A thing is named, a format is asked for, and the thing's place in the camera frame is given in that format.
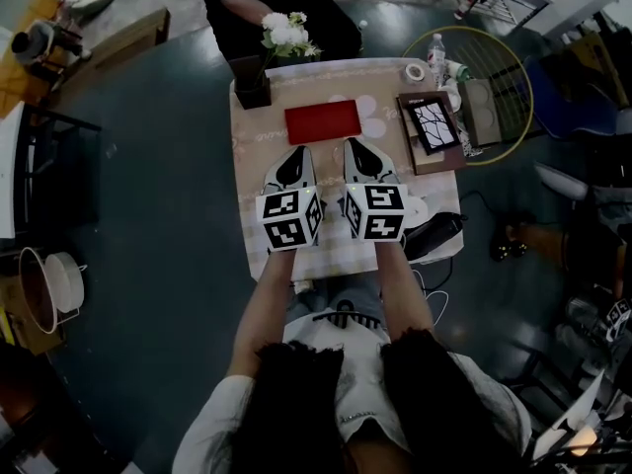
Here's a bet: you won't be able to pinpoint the white green bottle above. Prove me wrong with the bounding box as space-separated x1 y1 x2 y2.
446 59 473 88

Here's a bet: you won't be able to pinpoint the long wooden plank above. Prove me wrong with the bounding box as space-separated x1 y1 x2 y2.
78 7 172 76

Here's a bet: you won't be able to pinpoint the dark brown box vase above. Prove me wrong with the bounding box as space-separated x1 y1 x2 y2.
232 55 273 112

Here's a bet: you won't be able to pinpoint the beige box with circles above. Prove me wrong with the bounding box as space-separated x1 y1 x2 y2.
456 79 510 148

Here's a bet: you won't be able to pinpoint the blue chair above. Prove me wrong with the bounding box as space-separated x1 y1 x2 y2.
522 54 621 140

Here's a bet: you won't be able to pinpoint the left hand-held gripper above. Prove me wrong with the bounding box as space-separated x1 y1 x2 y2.
255 146 326 254

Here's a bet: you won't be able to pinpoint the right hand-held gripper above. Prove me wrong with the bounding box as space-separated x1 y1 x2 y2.
343 138 410 243

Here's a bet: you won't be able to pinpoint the person's grey jeans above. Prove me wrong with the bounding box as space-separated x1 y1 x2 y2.
284 275 387 324

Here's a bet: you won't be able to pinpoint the cardboard box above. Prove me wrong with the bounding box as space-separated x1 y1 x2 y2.
0 274 65 356

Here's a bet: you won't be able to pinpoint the white cable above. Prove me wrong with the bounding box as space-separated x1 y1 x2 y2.
414 264 449 326

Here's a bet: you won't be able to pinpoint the person's right forearm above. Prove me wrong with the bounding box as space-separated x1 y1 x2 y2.
374 238 438 345

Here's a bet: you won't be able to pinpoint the white round container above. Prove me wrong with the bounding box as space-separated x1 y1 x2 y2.
43 252 85 311

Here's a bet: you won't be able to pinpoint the clear water bottle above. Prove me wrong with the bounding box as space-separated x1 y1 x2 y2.
427 32 448 88

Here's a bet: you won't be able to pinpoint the black zip case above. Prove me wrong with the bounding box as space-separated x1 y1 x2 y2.
403 210 464 260

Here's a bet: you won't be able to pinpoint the person's left forearm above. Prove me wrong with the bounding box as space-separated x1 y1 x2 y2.
229 249 297 379

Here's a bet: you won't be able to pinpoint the orange board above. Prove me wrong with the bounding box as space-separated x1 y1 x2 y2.
0 0 65 118

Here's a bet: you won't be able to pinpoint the person's white shirt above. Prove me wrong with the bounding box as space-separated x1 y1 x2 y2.
172 313 533 474

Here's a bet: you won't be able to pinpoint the table with checkered cloth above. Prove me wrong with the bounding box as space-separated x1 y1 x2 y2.
229 56 465 281

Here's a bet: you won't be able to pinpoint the black picture frame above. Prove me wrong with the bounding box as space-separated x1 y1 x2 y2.
405 99 459 156

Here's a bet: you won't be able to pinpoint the black cable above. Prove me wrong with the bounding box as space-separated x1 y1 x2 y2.
457 189 501 219

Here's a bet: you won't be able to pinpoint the white flower bouquet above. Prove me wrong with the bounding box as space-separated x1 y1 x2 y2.
249 11 323 91

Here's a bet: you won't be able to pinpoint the white flower-shaped coaster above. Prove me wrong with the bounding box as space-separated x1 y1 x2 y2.
328 94 389 140

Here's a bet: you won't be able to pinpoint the yellow-rimmed wire rack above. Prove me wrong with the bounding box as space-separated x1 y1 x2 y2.
400 26 535 167

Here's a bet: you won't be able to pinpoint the black shelf rack white top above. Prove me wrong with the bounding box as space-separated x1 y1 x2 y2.
0 101 103 240

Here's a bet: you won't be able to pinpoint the spare hand-held gripper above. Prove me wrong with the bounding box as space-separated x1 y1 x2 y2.
605 299 632 341

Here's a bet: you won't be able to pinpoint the red rectangular tray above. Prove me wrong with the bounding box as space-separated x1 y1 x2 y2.
283 99 365 146

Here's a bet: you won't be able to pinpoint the brown white-rimmed round tray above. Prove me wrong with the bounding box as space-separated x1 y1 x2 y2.
18 247 63 335

